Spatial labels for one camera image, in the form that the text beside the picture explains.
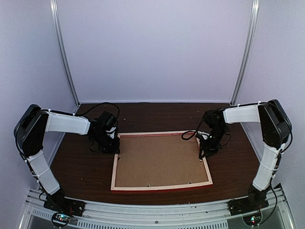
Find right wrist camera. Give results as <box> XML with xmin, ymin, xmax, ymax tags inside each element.
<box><xmin>196</xmin><ymin>132</ymin><xmax>209</xmax><ymax>140</ymax></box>

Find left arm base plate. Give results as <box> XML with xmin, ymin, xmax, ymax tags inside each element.
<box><xmin>43</xmin><ymin>198</ymin><xmax>85</xmax><ymax>217</ymax></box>

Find aluminium corner post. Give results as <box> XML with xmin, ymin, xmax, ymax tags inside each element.
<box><xmin>50</xmin><ymin>0</ymin><xmax>80</xmax><ymax>106</ymax></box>
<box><xmin>230</xmin><ymin>0</ymin><xmax>260</xmax><ymax>105</ymax></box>

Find left aluminium corner post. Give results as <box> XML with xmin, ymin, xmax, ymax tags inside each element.
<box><xmin>50</xmin><ymin>0</ymin><xmax>80</xmax><ymax>106</ymax></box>

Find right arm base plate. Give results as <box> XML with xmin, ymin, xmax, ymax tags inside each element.
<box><xmin>227</xmin><ymin>198</ymin><xmax>269</xmax><ymax>216</ymax></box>

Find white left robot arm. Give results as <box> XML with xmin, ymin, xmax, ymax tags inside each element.
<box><xmin>13</xmin><ymin>104</ymin><xmax>120</xmax><ymax>212</ymax></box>

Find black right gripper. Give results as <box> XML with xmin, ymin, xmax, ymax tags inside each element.
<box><xmin>200</xmin><ymin>126</ymin><xmax>228</xmax><ymax>160</ymax></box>

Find aluminium front rail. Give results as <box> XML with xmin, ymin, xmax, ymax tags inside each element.
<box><xmin>23</xmin><ymin>188</ymin><xmax>290</xmax><ymax>229</ymax></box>

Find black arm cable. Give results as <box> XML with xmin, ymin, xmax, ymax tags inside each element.
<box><xmin>181</xmin><ymin>116</ymin><xmax>208</xmax><ymax>142</ymax></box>
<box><xmin>76</xmin><ymin>102</ymin><xmax>121</xmax><ymax>122</ymax></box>

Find brown backing board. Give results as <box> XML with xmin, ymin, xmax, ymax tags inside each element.
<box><xmin>114</xmin><ymin>134</ymin><xmax>210</xmax><ymax>187</ymax></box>

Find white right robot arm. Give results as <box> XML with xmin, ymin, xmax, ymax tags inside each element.
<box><xmin>195</xmin><ymin>99</ymin><xmax>292</xmax><ymax>211</ymax></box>

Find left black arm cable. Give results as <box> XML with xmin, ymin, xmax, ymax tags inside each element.
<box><xmin>76</xmin><ymin>102</ymin><xmax>121</xmax><ymax>122</ymax></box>

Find right aluminium corner post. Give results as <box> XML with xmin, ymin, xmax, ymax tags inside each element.
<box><xmin>230</xmin><ymin>0</ymin><xmax>260</xmax><ymax>105</ymax></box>

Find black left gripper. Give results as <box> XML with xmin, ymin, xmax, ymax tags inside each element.
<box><xmin>92</xmin><ymin>132</ymin><xmax>120</xmax><ymax>154</ymax></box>

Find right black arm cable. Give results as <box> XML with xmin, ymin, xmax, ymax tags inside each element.
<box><xmin>181</xmin><ymin>116</ymin><xmax>208</xmax><ymax>142</ymax></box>

